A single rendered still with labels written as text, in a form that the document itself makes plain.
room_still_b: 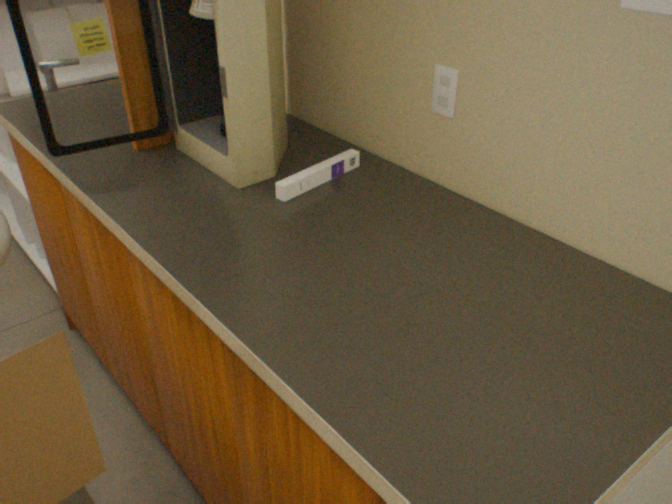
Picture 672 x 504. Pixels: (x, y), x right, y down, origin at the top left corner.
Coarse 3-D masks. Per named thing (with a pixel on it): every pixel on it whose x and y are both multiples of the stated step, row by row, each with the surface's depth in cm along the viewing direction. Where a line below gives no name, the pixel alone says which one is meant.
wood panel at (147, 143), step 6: (168, 132) 176; (150, 138) 174; (156, 138) 175; (162, 138) 176; (168, 138) 177; (174, 138) 178; (132, 144) 174; (138, 144) 172; (144, 144) 173; (150, 144) 174; (156, 144) 175; (162, 144) 176; (138, 150) 173
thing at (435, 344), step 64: (128, 192) 152; (192, 192) 152; (256, 192) 152; (320, 192) 152; (384, 192) 152; (448, 192) 152; (192, 256) 129; (256, 256) 129; (320, 256) 129; (384, 256) 129; (448, 256) 129; (512, 256) 129; (576, 256) 129; (256, 320) 111; (320, 320) 111; (384, 320) 111; (448, 320) 111; (512, 320) 111; (576, 320) 111; (640, 320) 111; (320, 384) 98; (384, 384) 98; (448, 384) 98; (512, 384) 98; (576, 384) 98; (640, 384) 98; (384, 448) 88; (448, 448) 88; (512, 448) 88; (576, 448) 88; (640, 448) 88
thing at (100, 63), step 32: (32, 0) 139; (64, 0) 142; (96, 0) 145; (128, 0) 149; (32, 32) 142; (64, 32) 145; (96, 32) 149; (128, 32) 152; (64, 64) 148; (96, 64) 152; (128, 64) 156; (32, 96) 148; (64, 96) 151; (96, 96) 155; (128, 96) 159; (64, 128) 155; (96, 128) 159; (128, 128) 163
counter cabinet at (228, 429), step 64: (64, 192) 179; (64, 256) 211; (128, 256) 151; (128, 320) 174; (192, 320) 131; (128, 384) 204; (192, 384) 147; (256, 384) 115; (192, 448) 168; (256, 448) 128; (320, 448) 103
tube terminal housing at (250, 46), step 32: (224, 0) 131; (256, 0) 135; (224, 32) 134; (256, 32) 139; (224, 64) 137; (256, 64) 142; (256, 96) 146; (256, 128) 149; (224, 160) 154; (256, 160) 153
